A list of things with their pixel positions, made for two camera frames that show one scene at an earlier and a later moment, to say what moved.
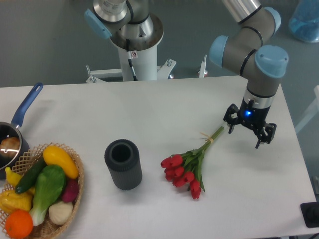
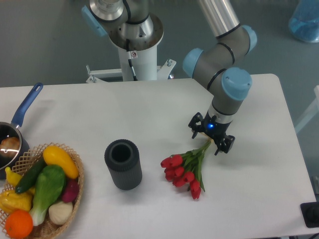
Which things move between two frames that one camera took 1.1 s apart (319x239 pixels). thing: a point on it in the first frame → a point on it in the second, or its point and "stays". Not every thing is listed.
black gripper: (251, 116) → (214, 128)
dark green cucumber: (29, 177) stays
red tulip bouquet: (186, 168) stays
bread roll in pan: (10, 147) stays
